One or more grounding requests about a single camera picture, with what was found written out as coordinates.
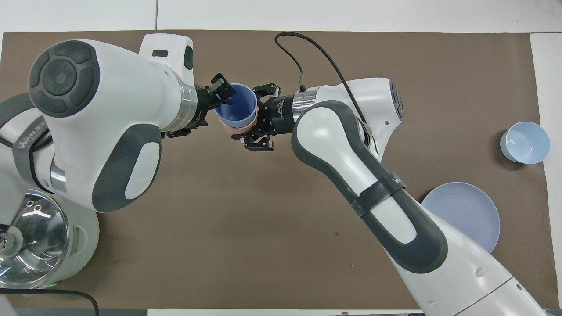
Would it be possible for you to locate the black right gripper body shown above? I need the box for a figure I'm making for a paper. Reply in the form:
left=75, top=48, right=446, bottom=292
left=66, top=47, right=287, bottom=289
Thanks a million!
left=259, top=96, right=295, bottom=136

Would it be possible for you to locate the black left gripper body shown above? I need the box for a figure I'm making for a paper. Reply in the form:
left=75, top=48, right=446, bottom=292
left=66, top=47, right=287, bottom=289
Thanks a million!
left=193, top=87, right=220, bottom=130

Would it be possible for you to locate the blue ribbed cup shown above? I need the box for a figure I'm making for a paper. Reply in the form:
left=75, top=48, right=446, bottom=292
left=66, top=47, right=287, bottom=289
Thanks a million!
left=214, top=83, right=258, bottom=129

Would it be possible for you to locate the pink cup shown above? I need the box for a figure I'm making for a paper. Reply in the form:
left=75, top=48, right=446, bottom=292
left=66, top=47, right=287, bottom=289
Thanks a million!
left=220, top=112, right=256, bottom=135

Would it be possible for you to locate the brown table mat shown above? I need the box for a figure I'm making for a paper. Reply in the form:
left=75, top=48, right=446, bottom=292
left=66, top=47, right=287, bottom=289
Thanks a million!
left=0, top=30, right=560, bottom=310

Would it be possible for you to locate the grey-green electric pot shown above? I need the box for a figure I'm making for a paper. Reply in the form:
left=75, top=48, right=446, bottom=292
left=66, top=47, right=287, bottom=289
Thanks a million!
left=26, top=189, right=100, bottom=286

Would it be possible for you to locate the glass pot lid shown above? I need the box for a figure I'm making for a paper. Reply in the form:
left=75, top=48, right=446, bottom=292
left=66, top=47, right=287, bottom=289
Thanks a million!
left=0, top=189, right=70, bottom=289

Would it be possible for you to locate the lavender blue plate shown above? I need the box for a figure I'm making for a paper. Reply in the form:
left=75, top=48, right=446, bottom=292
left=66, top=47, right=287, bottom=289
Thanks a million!
left=421, top=182, right=501, bottom=255

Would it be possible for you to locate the light blue bowl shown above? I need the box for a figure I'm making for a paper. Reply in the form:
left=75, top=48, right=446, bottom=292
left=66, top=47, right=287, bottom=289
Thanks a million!
left=500, top=122, right=551, bottom=165

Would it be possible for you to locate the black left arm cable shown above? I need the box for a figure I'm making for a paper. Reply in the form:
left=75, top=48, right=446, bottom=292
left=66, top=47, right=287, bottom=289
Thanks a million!
left=0, top=287, right=100, bottom=316

